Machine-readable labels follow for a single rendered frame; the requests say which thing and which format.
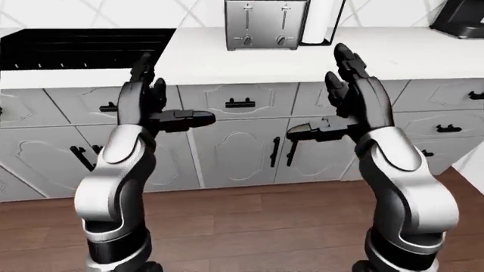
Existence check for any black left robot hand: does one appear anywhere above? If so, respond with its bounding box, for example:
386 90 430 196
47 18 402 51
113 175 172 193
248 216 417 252
116 52 217 134

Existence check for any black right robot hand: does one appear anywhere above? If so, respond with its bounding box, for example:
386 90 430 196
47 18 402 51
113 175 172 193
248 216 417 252
286 42 395 143

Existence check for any silver four-slot toaster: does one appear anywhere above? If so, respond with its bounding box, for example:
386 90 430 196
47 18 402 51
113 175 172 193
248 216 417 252
225 0 309 52

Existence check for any black stove cooktop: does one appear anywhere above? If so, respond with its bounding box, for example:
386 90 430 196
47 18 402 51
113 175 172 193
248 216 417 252
0 27 177 72

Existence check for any white paper towel roll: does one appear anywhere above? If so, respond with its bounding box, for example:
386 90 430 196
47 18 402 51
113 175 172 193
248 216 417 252
299 0 347 47

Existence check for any white kitchen cabinet unit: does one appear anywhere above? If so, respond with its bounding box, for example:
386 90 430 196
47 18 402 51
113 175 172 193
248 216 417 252
0 79 484 203

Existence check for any black coffee machine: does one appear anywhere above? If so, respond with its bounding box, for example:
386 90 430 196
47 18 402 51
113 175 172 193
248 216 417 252
429 0 484 40

